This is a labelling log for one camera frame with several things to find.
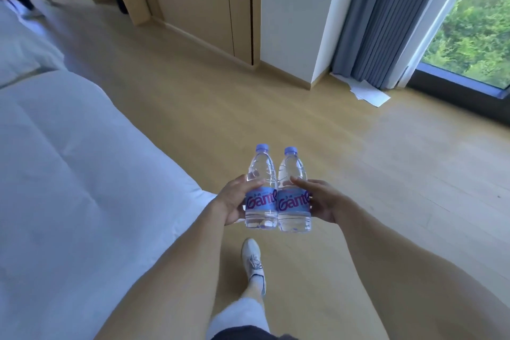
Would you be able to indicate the white sheer curtain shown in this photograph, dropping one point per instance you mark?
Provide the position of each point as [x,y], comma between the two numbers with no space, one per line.
[438,13]

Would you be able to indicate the white paper sheet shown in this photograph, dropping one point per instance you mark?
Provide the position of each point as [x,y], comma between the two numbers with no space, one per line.
[366,92]

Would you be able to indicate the person's left forearm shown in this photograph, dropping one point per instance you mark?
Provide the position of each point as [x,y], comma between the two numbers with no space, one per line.
[167,280]

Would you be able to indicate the person's left leg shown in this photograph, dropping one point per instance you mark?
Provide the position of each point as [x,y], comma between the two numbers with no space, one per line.
[253,292]

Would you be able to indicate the black t-shirt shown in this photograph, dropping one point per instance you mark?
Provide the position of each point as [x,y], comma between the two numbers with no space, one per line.
[243,333]

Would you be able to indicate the blue-cap water bottle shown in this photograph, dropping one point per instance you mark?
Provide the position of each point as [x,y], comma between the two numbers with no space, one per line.
[261,204]
[294,208]

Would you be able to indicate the white bed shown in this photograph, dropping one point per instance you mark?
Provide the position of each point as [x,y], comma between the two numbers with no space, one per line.
[20,49]
[71,200]

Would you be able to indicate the black bin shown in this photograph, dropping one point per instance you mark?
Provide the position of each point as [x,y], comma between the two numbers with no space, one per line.
[120,1]

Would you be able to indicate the grey blue curtain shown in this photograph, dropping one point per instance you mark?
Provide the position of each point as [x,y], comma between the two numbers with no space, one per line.
[382,13]

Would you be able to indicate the person's left hand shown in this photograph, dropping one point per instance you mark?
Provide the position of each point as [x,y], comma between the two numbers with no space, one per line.
[233,200]

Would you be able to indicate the light denim shorts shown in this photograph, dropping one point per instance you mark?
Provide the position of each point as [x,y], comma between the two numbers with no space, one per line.
[239,314]

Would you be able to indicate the person's right hand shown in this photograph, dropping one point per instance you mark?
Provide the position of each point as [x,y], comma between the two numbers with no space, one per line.
[328,200]

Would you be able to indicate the person's right forearm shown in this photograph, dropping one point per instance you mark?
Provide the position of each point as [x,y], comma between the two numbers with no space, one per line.
[418,272]

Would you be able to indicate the person's white left shoe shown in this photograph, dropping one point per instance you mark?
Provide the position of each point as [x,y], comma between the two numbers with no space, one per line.
[252,258]

